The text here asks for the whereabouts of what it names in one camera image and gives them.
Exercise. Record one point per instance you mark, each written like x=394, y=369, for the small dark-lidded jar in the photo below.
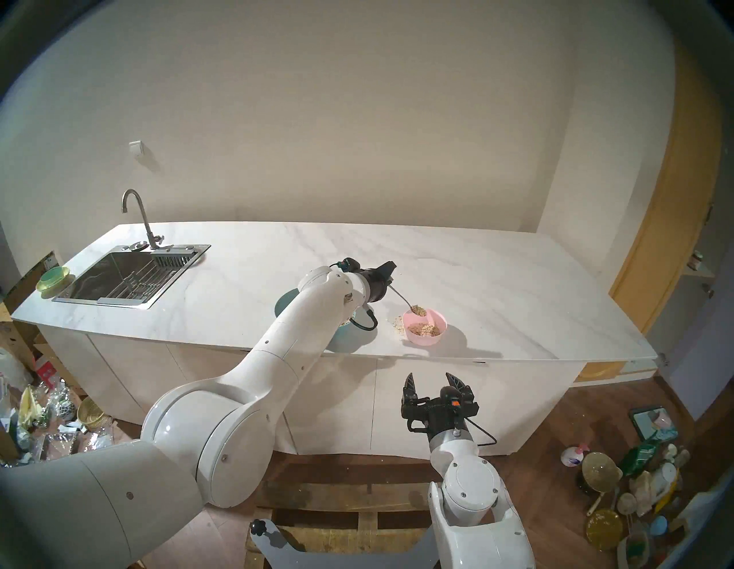
x=695, y=261

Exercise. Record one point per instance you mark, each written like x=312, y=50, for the yellow glass plate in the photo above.
x=605, y=529

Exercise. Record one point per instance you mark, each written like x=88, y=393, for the wicker basket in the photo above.
x=90, y=412

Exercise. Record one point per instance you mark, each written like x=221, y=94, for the blue cup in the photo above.
x=658, y=526

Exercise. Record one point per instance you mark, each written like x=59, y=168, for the stainless steel sink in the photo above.
x=97, y=275

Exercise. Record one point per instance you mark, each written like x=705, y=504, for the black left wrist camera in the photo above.
x=348, y=265

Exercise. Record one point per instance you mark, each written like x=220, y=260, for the steel gooseneck faucet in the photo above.
x=146, y=226

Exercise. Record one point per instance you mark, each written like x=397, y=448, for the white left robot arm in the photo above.
x=275, y=355

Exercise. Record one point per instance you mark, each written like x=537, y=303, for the yellow wooden door frame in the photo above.
x=665, y=229

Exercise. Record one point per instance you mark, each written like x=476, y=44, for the black star knob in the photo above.
x=259, y=527

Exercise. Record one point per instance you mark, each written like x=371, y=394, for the blue flower-shaped bowl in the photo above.
x=344, y=339

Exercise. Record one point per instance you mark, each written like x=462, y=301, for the lavender door leaf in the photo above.
x=699, y=367

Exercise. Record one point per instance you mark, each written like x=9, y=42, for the green snack bag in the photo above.
x=639, y=456

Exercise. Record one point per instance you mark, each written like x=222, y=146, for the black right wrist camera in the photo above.
x=453, y=398

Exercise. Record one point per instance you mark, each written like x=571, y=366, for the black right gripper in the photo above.
x=427, y=414

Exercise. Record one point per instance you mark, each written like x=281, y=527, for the metal spoon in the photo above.
x=417, y=311

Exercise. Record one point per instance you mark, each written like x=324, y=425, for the yellow-green bag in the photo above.
x=28, y=407

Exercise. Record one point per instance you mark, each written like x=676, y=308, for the white counter cabinet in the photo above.
x=344, y=401

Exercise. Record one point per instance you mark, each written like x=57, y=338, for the red box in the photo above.
x=46, y=371

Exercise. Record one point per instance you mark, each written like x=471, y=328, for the olive strainer bowl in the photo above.
x=601, y=470

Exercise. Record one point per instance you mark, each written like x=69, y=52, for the small wall shelf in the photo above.
x=698, y=273

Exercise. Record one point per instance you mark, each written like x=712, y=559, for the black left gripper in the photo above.
x=377, y=287

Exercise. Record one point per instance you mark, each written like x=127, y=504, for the white plastic bag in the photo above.
x=12, y=370

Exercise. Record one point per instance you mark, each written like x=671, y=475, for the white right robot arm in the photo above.
x=470, y=487

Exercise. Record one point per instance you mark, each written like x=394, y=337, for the small white ladle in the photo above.
x=626, y=503

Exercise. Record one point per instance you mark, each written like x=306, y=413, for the wooden pallet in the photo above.
x=344, y=496

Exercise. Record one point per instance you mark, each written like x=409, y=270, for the blue-white ceramic bowl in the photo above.
x=67, y=410

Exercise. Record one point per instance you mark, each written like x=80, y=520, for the black framed tablet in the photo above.
x=645, y=421

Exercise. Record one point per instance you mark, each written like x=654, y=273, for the pink plastic bowl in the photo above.
x=424, y=341

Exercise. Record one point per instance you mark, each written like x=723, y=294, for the steel sink drain rack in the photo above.
x=140, y=283

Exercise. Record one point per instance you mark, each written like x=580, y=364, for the round steel sink cap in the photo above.
x=136, y=246

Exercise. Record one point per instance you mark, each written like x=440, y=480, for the white plastic jug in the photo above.
x=665, y=476

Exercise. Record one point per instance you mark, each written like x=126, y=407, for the spilled oat flakes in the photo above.
x=397, y=324

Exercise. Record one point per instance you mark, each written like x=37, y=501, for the small oat flakes portion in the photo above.
x=427, y=330

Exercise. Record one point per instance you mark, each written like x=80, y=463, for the green and yellow dish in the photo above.
x=53, y=278

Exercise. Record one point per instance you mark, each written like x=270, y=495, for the white container green contents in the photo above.
x=633, y=550

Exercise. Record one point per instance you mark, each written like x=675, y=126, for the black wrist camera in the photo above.
x=453, y=398
x=348, y=265

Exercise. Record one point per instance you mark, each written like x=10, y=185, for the white bottle pink cap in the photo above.
x=572, y=458

